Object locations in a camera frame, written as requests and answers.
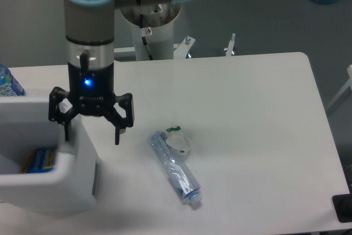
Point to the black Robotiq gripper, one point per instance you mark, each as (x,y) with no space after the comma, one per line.
(91,94)

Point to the white push-lid trash can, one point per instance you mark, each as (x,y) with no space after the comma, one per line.
(70,186)

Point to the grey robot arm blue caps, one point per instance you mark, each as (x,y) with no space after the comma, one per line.
(89,30)

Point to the blue packet inside trash can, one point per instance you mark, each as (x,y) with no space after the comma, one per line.
(41,160)

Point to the blue-label water bottle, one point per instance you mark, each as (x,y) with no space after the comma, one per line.
(9,85)

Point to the crumpled white paper wrapper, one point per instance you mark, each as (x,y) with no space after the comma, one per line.
(176,139)

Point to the crushed clear plastic bottle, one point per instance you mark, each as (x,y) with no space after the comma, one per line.
(179,175)

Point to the metal clamp bolt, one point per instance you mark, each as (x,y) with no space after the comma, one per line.
(230,50)

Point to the white furniture leg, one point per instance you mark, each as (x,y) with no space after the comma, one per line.
(341,96)

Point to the black device at table edge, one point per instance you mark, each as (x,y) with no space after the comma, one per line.
(342,205)

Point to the white mounting frame with bolts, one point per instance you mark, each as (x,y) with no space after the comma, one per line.
(181,50)

